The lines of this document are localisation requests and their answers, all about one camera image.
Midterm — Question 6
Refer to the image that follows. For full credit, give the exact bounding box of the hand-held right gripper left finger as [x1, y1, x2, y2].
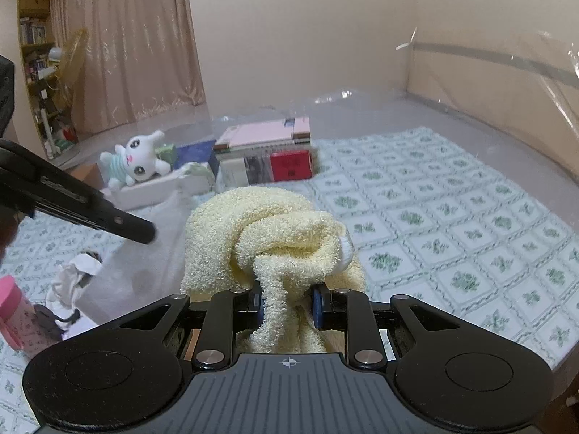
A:
[97, 282, 265, 370]

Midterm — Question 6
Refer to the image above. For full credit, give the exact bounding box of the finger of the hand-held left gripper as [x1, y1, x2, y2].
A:
[0, 138, 157, 245]

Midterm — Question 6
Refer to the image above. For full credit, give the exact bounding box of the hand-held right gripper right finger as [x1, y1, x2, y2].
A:
[312, 282, 486, 370]

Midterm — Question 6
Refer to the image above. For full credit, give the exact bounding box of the pale yellow towel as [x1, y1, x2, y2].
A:
[180, 187, 367, 356]

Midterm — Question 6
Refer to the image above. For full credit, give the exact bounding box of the small closed cardboard box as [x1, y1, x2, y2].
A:
[71, 163, 104, 189]

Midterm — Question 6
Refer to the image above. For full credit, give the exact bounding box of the wooden bookshelf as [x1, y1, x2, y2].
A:
[17, 0, 79, 160]

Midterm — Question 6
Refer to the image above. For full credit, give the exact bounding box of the white flat box blue top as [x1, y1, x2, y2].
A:
[107, 140, 219, 211]

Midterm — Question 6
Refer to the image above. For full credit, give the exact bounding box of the white rabbit plush toy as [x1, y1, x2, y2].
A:
[100, 130, 179, 191]

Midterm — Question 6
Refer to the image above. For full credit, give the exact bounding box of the standing fan yellow cover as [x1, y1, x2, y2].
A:
[43, 28, 90, 157]

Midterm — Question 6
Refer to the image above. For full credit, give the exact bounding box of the white and black cloth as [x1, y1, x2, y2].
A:
[45, 251, 106, 328]

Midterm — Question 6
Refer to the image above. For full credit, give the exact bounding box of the pink lidded cup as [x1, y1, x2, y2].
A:
[0, 275, 46, 359]

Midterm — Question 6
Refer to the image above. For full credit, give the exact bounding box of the beige curtain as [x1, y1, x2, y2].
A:
[49, 0, 206, 135]

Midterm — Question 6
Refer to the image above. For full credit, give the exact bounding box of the white book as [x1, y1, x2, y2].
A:
[217, 157, 248, 189]

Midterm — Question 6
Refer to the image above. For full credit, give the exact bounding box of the grey book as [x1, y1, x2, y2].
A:
[244, 154, 273, 186]

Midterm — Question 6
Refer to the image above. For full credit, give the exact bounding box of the red book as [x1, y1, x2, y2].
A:
[270, 150, 314, 183]

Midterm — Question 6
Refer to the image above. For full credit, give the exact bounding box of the pink cover book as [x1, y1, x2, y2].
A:
[214, 118, 312, 150]

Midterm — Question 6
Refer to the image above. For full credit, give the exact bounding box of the green spine book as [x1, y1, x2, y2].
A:
[214, 138, 313, 157]

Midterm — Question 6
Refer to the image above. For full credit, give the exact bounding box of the plastic wrapped beige panel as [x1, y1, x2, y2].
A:
[396, 27, 579, 148]

